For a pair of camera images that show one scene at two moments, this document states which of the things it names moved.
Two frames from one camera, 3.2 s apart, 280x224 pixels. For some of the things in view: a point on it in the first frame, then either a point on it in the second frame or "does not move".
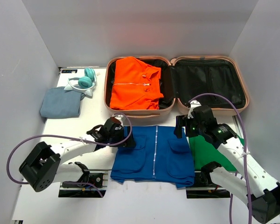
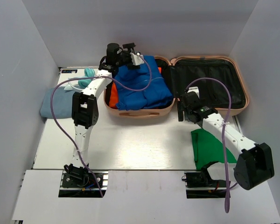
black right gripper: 182,121 -> 180,109
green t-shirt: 203,152 does not move
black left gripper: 130,143 -> 130,46
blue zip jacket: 158,155 -> 159,95
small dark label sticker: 69,71 does not move
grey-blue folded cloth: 58,103 does not move
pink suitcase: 150,86 does not move
